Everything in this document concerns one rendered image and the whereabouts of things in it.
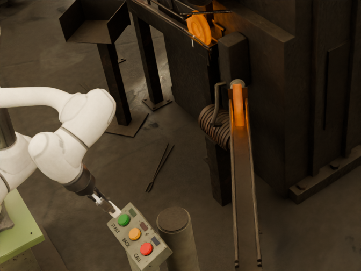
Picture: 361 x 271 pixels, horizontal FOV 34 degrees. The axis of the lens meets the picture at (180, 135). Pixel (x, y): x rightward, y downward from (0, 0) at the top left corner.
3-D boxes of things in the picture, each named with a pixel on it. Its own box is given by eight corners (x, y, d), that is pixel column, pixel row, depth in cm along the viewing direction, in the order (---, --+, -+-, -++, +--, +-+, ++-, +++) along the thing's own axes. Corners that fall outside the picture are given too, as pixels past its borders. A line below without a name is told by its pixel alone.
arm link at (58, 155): (67, 192, 166) (96, 156, 169) (35, 164, 155) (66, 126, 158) (46, 177, 173) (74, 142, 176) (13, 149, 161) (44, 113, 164)
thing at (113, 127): (109, 107, 339) (79, -5, 291) (150, 113, 330) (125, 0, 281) (92, 130, 326) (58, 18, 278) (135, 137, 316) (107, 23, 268)
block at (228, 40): (240, 76, 253) (237, 28, 237) (252, 84, 248) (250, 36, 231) (221, 86, 249) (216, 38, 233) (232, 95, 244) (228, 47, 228)
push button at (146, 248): (149, 242, 189) (146, 239, 187) (155, 250, 186) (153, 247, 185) (139, 250, 188) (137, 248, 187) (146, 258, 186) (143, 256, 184)
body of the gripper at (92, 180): (94, 179, 173) (110, 193, 179) (82, 163, 178) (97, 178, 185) (75, 196, 172) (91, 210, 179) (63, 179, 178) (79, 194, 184)
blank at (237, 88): (244, 123, 225) (235, 123, 225) (241, 82, 223) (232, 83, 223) (244, 128, 210) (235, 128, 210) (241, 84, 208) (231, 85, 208)
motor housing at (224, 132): (228, 182, 284) (219, 96, 248) (257, 209, 270) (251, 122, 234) (206, 195, 280) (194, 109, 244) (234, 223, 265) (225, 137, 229)
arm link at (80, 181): (73, 151, 174) (84, 161, 179) (50, 172, 174) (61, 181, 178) (86, 168, 168) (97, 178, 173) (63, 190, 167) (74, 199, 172)
